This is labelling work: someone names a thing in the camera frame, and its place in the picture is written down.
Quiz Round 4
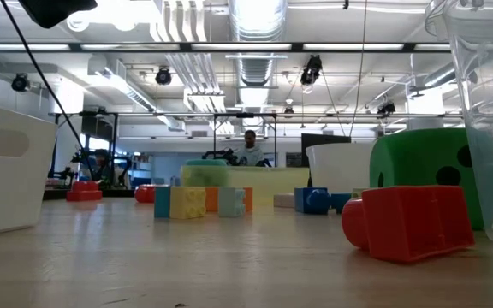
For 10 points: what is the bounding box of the red two-stud toy block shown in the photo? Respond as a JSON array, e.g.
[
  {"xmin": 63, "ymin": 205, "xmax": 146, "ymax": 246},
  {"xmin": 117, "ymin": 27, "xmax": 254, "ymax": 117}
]
[{"xmin": 65, "ymin": 181, "xmax": 104, "ymax": 203}]

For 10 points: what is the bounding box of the teal foam die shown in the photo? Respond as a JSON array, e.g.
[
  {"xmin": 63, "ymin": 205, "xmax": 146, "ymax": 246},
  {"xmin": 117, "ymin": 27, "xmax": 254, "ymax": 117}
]
[{"xmin": 185, "ymin": 158, "xmax": 229, "ymax": 187}]

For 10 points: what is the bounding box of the green foam die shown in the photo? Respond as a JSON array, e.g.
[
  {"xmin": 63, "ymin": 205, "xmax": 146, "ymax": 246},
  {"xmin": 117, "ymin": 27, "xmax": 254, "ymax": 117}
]
[{"xmin": 369, "ymin": 127, "xmax": 493, "ymax": 231}]

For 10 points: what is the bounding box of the black overhead rig beam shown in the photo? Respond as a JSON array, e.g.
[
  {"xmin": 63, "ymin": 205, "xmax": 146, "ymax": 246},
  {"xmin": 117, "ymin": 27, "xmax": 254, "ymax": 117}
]
[{"xmin": 0, "ymin": 41, "xmax": 453, "ymax": 54}]

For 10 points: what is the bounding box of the white rectangular plastic bin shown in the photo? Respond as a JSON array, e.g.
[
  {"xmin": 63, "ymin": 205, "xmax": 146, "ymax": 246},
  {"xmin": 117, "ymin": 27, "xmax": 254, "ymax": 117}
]
[{"xmin": 0, "ymin": 101, "xmax": 59, "ymax": 238}]

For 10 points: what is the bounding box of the small teal toy block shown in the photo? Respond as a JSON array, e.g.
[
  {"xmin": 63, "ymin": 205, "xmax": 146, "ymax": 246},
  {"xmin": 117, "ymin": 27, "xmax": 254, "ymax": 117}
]
[{"xmin": 153, "ymin": 186, "xmax": 172, "ymax": 220}]

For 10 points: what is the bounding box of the small yellow toy block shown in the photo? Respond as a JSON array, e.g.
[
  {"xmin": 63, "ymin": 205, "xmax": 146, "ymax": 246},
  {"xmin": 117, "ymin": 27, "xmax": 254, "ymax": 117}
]
[{"xmin": 169, "ymin": 186, "xmax": 208, "ymax": 221}]

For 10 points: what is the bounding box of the orange arched toy block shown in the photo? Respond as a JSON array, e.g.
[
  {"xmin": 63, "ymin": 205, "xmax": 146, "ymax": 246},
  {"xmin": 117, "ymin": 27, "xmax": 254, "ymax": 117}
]
[{"xmin": 205, "ymin": 186, "xmax": 254, "ymax": 214}]

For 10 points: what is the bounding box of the small mint toy block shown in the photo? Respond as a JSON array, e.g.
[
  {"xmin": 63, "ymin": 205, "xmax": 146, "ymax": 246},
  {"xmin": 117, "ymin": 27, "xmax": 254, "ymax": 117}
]
[{"xmin": 217, "ymin": 187, "xmax": 247, "ymax": 218}]

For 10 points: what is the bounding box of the translucent yellow plastic bin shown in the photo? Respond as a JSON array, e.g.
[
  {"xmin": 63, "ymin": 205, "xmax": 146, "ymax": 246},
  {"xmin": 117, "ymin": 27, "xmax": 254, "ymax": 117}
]
[{"xmin": 181, "ymin": 165, "xmax": 311, "ymax": 208}]

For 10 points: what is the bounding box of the white peach card box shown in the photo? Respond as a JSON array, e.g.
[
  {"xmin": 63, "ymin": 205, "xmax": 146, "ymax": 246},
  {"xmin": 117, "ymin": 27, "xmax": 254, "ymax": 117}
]
[{"xmin": 273, "ymin": 192, "xmax": 296, "ymax": 210}]

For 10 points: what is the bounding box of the blue toy block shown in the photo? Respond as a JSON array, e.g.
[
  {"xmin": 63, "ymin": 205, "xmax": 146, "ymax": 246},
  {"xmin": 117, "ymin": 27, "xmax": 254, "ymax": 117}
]
[{"xmin": 294, "ymin": 186, "xmax": 333, "ymax": 216}]

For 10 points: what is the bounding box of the white round plastic bucket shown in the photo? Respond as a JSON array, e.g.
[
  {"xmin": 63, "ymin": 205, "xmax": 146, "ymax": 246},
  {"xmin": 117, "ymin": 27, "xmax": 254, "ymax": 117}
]
[{"xmin": 306, "ymin": 142, "xmax": 377, "ymax": 194}]

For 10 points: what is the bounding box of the turquoise toy block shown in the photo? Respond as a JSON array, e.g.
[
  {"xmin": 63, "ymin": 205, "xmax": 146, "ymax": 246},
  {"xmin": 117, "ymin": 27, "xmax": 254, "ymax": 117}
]
[{"xmin": 330, "ymin": 192, "xmax": 353, "ymax": 214}]

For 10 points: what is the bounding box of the large red toy block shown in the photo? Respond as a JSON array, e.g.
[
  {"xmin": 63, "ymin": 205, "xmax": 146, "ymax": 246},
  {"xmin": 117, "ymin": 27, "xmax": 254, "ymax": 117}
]
[{"xmin": 341, "ymin": 184, "xmax": 477, "ymax": 264}]

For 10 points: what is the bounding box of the clear plastic bin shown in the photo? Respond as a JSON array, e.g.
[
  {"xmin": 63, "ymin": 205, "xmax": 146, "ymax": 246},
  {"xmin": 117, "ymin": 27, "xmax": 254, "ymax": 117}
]
[{"xmin": 425, "ymin": 0, "xmax": 493, "ymax": 246}]

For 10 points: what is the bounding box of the black cable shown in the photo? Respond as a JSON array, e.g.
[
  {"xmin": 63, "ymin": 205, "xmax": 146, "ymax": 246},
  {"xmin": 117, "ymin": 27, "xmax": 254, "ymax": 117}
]
[{"xmin": 0, "ymin": 0, "xmax": 98, "ymax": 183}]

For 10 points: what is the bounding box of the background black rig frame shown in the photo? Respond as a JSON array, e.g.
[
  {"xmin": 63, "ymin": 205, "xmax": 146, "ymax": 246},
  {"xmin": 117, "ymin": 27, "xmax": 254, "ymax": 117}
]
[
  {"xmin": 211, "ymin": 112, "xmax": 278, "ymax": 167},
  {"xmin": 49, "ymin": 110, "xmax": 122, "ymax": 189}
]

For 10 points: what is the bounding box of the silver ventilation duct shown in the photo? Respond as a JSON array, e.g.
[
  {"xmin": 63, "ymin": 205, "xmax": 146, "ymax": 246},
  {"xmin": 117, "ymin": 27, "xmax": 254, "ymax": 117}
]
[{"xmin": 228, "ymin": 0, "xmax": 289, "ymax": 134}]

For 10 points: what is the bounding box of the thin hanging cable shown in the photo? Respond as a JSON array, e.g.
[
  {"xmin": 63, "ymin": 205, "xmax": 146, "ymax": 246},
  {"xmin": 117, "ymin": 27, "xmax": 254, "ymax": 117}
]
[{"xmin": 347, "ymin": 0, "xmax": 368, "ymax": 139}]

